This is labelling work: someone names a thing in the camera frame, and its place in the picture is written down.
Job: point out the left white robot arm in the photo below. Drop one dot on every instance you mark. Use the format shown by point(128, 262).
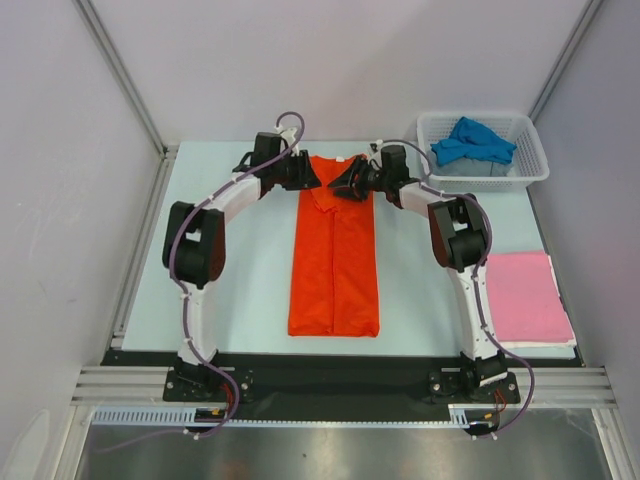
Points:
point(194, 253)

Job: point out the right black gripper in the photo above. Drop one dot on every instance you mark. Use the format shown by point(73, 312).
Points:
point(347, 182)

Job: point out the grey t shirt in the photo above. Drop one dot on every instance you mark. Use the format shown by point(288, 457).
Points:
point(467, 167)

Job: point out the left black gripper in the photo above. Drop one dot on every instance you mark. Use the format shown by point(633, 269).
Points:
point(304, 175)

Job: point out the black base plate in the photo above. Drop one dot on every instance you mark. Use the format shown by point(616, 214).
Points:
point(331, 388)

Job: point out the blue t shirt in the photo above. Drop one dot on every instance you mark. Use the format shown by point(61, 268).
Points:
point(474, 140)

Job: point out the orange t shirt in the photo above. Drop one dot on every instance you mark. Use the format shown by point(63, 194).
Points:
point(334, 285)

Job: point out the pink folded t shirt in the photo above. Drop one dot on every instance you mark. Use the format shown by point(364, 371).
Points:
point(524, 299)

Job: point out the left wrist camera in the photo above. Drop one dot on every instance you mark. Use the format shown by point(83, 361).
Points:
point(290, 137)

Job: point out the corner aluminium post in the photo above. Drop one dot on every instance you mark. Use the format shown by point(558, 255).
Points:
point(116, 65)
point(579, 32)

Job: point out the white plastic basket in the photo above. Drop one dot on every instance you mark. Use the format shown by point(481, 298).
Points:
point(530, 164)

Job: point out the right corner aluminium post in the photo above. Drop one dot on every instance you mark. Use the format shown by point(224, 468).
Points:
point(579, 32)

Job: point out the white folded t shirt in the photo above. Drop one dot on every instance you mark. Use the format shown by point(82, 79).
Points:
point(541, 350)

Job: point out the left corner aluminium post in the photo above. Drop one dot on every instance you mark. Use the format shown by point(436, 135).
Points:
point(116, 65)

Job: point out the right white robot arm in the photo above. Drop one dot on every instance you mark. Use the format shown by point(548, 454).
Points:
point(461, 240)

